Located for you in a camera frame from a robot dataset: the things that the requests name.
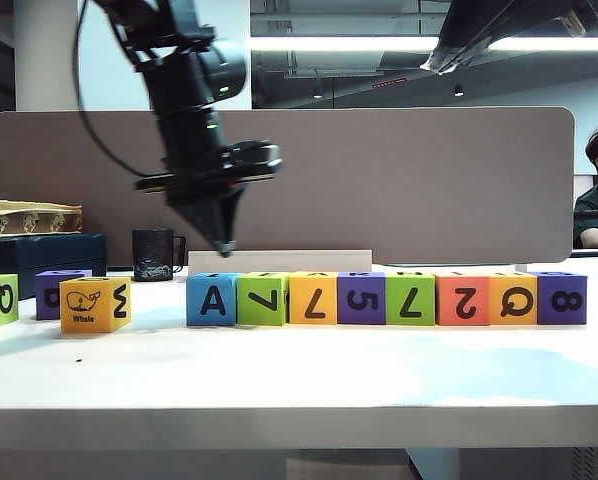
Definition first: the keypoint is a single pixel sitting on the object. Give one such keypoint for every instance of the gold ornate tray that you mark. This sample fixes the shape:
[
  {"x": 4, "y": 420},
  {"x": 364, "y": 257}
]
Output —
[{"x": 29, "y": 220}]

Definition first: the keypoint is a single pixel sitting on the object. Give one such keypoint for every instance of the black ceiling spotlight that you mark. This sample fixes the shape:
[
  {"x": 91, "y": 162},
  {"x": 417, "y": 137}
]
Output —
[{"x": 458, "y": 91}]

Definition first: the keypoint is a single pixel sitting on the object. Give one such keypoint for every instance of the grey vented cabinet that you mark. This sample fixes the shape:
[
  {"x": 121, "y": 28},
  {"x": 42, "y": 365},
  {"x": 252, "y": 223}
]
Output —
[{"x": 529, "y": 465}]

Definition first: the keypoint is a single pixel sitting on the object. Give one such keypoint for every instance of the purple giraffe 5 block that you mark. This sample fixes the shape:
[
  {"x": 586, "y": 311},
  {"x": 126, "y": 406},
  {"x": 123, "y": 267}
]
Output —
[{"x": 346, "y": 315}]

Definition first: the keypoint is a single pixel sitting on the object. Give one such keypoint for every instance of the red 2 block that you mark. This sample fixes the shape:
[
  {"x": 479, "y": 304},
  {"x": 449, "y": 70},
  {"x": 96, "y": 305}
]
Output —
[{"x": 444, "y": 317}]

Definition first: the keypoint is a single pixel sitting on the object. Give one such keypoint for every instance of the purple O B block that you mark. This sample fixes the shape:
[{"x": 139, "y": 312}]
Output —
[{"x": 41, "y": 280}]

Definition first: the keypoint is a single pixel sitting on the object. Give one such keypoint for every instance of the yellow whale W block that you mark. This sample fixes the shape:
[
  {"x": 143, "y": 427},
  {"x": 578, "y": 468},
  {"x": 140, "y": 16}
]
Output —
[{"x": 74, "y": 325}]

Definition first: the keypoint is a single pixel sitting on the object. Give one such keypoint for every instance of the green J 7 block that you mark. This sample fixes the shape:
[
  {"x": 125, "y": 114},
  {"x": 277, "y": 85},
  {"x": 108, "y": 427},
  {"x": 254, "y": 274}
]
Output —
[{"x": 394, "y": 317}]

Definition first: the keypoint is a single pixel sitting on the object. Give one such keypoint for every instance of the red ceiling sign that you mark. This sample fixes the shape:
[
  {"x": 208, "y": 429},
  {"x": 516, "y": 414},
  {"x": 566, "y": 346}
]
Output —
[{"x": 389, "y": 83}]

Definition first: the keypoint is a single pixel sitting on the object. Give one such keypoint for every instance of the dark blue box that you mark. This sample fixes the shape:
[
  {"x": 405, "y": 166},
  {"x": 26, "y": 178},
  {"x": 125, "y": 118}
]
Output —
[{"x": 29, "y": 260}]

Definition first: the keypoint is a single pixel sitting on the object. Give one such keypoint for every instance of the grey-brown desk divider panel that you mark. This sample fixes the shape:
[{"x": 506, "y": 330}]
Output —
[{"x": 404, "y": 190}]

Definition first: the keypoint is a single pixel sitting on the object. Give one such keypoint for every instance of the person in green shirt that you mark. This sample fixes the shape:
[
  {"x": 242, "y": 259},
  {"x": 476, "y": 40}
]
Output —
[{"x": 594, "y": 215}]

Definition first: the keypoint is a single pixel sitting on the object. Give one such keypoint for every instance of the yellow Q block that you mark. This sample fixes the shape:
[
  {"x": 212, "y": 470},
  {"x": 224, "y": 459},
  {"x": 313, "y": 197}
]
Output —
[{"x": 496, "y": 317}]

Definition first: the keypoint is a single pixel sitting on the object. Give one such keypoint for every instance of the background computer monitor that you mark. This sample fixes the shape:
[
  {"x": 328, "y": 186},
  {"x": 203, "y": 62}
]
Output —
[{"x": 581, "y": 182}]

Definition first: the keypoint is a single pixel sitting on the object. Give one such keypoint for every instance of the black mug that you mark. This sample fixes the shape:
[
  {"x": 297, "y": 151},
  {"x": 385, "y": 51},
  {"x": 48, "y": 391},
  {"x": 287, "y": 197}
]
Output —
[{"x": 151, "y": 255}]

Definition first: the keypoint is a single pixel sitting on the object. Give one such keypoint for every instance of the white table leg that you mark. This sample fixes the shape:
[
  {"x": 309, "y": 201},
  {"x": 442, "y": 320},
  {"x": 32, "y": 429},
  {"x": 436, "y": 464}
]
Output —
[{"x": 434, "y": 465}]

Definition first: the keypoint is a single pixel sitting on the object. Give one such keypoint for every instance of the blue A letter block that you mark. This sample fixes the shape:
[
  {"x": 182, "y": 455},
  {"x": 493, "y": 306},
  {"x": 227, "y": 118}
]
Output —
[{"x": 196, "y": 315}]

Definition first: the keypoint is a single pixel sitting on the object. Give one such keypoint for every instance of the green duck D block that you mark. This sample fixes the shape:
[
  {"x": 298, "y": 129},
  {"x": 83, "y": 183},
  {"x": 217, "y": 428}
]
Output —
[{"x": 246, "y": 317}]

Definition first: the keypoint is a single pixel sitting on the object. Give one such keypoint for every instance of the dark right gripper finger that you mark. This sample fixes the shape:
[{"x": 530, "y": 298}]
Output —
[
  {"x": 514, "y": 22},
  {"x": 461, "y": 25}
]

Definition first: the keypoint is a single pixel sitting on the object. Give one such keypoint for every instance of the ceiling light strip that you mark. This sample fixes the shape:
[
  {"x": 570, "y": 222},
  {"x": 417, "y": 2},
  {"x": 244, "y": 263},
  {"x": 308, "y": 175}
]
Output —
[{"x": 329, "y": 44}]

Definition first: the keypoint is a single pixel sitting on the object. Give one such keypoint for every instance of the yellow 7 E block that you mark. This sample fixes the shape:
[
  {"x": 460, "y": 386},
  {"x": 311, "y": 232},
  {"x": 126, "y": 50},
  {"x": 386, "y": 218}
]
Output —
[{"x": 299, "y": 315}]

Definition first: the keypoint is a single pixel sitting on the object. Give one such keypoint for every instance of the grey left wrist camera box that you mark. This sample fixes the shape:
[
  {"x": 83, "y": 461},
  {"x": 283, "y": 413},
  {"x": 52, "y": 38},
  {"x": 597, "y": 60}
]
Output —
[{"x": 251, "y": 152}]

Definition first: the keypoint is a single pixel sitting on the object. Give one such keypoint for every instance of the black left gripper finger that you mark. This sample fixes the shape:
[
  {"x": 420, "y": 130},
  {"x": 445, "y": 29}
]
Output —
[
  {"x": 201, "y": 220},
  {"x": 230, "y": 220}
]

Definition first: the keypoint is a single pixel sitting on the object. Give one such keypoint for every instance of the purple 8 block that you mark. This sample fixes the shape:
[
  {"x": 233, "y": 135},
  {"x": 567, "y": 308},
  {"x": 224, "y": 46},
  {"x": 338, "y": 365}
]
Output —
[{"x": 544, "y": 317}]

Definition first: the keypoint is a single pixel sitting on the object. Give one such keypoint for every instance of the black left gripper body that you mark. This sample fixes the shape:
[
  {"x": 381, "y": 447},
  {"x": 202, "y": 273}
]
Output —
[{"x": 214, "y": 175}]

